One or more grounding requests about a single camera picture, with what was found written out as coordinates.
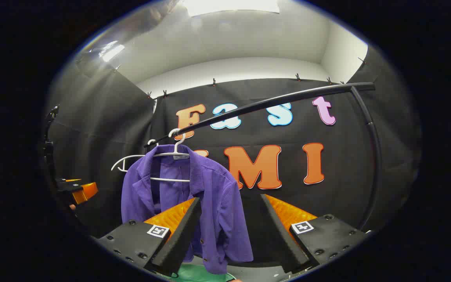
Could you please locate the row of black clips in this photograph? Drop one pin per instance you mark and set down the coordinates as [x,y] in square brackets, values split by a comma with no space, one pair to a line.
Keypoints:
[213,82]

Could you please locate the small ceiling light panel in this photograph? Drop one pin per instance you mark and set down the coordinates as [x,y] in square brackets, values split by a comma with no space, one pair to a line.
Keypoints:
[112,51]

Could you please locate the black clothes rack rail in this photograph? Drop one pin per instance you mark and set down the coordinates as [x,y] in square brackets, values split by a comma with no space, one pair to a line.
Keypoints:
[288,98]

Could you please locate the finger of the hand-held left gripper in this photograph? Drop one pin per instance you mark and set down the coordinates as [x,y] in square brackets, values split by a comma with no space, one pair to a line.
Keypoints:
[85,192]

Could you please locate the white clothes hanger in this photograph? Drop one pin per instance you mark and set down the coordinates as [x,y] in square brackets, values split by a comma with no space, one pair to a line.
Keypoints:
[125,158]
[177,145]

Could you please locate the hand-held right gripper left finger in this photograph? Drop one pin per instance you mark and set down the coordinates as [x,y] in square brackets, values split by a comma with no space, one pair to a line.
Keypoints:
[178,239]

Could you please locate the purple jacket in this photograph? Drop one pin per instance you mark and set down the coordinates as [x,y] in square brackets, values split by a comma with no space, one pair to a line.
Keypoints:
[217,203]

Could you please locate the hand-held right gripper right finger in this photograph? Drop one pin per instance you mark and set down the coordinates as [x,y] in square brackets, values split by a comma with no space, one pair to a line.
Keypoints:
[284,239]

